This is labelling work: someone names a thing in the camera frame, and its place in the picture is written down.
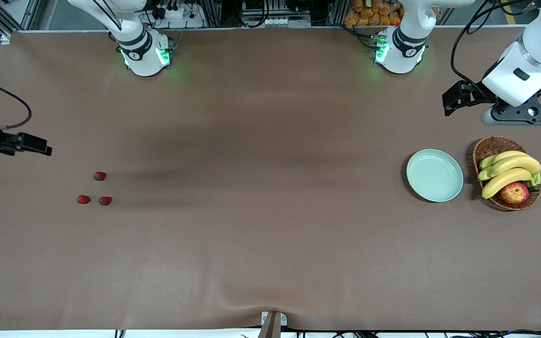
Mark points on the pale green round plate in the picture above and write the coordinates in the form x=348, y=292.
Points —
x=435, y=175

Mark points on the pile of orange buns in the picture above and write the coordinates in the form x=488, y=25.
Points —
x=369, y=16

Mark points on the aluminium frame profile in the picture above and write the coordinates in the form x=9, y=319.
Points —
x=12, y=14

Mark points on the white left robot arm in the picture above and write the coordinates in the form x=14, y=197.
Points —
x=404, y=56

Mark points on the brown table mat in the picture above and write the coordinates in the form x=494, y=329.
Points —
x=270, y=234

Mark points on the red strawberry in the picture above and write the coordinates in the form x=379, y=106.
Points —
x=105, y=201
x=99, y=176
x=83, y=199

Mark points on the red yellow apple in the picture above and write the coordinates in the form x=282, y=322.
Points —
x=514, y=192

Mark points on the black base connector box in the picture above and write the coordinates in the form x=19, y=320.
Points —
x=374, y=47
x=171, y=47

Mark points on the brown bar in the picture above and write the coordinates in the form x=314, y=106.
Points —
x=271, y=328

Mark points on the yellow banana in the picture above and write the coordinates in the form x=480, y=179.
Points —
x=519, y=164
x=503, y=156
x=483, y=175
x=500, y=182

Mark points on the white power strip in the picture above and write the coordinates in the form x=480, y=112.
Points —
x=176, y=14

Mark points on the brown wicker basket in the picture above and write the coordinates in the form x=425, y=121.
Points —
x=491, y=145

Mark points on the grey metal clamp bracket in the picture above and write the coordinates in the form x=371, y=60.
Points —
x=283, y=319

